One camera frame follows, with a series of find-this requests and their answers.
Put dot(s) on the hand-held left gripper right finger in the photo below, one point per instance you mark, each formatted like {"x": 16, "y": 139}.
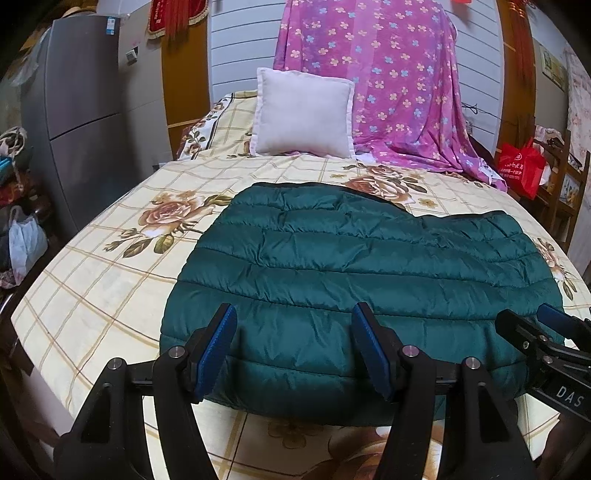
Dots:
{"x": 369, "y": 355}

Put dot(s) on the white plastic bag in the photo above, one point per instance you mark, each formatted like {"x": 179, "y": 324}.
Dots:
{"x": 27, "y": 244}

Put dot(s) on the grey refrigerator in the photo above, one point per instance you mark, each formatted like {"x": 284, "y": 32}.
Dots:
{"x": 92, "y": 115}

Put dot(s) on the red shopping bag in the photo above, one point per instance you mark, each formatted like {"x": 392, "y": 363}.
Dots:
{"x": 517, "y": 170}

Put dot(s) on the green puffer jacket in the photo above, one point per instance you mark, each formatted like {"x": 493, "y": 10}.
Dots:
{"x": 323, "y": 277}

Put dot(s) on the framed wall picture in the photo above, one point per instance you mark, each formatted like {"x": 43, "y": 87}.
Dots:
{"x": 554, "y": 69}

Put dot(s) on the wooden pillar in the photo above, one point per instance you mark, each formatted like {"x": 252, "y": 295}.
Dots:
{"x": 184, "y": 92}
{"x": 508, "y": 92}

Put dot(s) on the wooden chair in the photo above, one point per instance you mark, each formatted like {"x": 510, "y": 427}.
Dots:
{"x": 561, "y": 194}

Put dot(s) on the white square pillow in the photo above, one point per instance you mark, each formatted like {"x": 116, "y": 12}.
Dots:
{"x": 300, "y": 115}

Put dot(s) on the purple floral sheet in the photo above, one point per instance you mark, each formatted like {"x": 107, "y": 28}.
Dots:
{"x": 392, "y": 92}

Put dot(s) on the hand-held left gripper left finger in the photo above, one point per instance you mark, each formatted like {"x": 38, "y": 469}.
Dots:
{"x": 217, "y": 350}

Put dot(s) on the floral checked bed sheet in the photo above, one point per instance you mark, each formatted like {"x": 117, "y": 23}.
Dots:
{"x": 115, "y": 286}

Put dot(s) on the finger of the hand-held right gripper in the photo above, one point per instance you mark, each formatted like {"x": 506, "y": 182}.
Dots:
{"x": 554, "y": 316}
{"x": 521, "y": 332}

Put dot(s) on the red hanging cloth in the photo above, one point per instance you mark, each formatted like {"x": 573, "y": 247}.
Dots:
{"x": 175, "y": 18}

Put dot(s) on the white wall switch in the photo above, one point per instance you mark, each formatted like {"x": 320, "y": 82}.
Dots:
{"x": 132, "y": 54}

